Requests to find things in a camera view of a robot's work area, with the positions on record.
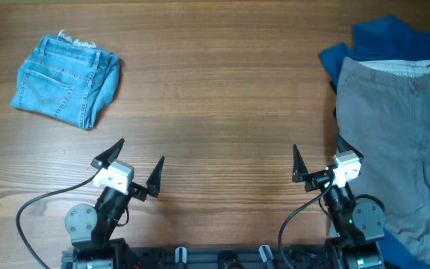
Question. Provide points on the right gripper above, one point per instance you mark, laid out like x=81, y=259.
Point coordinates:
x=299, y=172

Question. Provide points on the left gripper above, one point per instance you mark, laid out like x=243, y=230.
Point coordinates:
x=153, y=184

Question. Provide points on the grey cotton shorts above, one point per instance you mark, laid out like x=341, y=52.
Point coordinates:
x=383, y=110

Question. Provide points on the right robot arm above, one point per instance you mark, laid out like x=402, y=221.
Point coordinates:
x=358, y=221

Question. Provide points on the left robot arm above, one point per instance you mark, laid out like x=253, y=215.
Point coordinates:
x=91, y=226

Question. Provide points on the folded blue denim jeans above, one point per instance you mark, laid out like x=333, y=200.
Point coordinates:
x=67, y=79

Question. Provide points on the blue garment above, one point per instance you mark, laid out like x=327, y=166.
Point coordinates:
x=385, y=39

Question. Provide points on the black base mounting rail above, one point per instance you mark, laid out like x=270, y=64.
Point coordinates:
x=297, y=256

